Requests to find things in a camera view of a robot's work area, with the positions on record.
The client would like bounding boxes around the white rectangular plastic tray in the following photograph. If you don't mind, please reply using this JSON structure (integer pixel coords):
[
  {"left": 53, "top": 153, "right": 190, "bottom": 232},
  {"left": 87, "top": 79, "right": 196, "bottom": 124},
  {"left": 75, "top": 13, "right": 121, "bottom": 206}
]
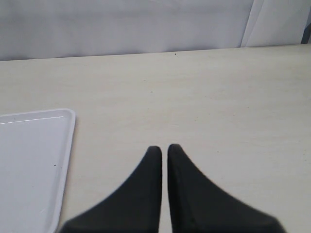
[{"left": 0, "top": 109, "right": 76, "bottom": 233}]

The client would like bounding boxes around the white backdrop curtain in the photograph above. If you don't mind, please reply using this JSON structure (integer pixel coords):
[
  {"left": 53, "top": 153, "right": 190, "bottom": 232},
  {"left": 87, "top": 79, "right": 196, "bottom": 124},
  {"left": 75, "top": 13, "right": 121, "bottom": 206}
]
[{"left": 0, "top": 0, "right": 311, "bottom": 61}]

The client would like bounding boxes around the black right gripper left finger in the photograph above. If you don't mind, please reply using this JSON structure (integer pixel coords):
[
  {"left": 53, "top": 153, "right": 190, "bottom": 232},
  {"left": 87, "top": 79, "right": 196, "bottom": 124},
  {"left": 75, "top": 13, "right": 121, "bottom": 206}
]
[{"left": 61, "top": 146, "right": 162, "bottom": 233}]

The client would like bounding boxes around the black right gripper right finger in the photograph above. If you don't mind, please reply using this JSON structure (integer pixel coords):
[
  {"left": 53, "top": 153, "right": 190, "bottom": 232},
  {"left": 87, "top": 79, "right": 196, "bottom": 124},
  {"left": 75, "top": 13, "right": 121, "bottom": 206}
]
[{"left": 167, "top": 144, "right": 285, "bottom": 233}]

